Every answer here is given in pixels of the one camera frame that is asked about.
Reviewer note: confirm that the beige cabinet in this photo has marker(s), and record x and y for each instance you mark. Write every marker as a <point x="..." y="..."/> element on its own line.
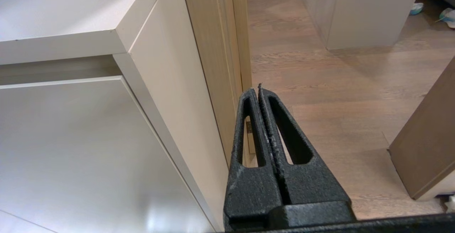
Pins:
<point x="71" y="12"/>

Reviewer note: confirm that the dark brown wooden door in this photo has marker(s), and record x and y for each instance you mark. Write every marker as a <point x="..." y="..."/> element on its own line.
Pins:
<point x="426" y="137"/>

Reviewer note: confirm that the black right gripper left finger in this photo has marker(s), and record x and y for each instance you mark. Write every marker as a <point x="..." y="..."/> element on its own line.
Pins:
<point x="249" y="190"/>

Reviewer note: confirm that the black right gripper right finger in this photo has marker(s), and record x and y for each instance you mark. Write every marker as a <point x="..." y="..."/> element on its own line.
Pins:
<point x="312" y="183"/>

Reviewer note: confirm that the white teal slipper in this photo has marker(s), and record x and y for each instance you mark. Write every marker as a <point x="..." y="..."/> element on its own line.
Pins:
<point x="448" y="16"/>
<point x="416" y="9"/>

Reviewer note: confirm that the light wood door panel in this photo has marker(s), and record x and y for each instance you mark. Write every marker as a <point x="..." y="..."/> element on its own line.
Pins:
<point x="213" y="48"/>

